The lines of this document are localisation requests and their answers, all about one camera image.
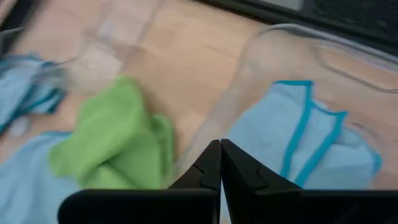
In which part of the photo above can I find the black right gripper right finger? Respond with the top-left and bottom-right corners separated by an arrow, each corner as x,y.
221,139 -> 302,224

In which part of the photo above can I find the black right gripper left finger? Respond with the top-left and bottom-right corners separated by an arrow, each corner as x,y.
169,139 -> 222,224

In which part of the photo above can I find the green microfiber towel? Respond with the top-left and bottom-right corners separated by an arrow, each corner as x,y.
48,76 -> 175,190

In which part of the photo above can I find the clear plastic bin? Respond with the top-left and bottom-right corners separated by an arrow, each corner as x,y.
177,23 -> 398,190
0,0 -> 165,94

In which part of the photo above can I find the white paper tag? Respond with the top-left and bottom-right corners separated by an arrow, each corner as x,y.
9,116 -> 32,138

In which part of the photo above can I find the black aluminium table frame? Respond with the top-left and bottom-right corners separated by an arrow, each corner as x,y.
192,0 -> 398,57

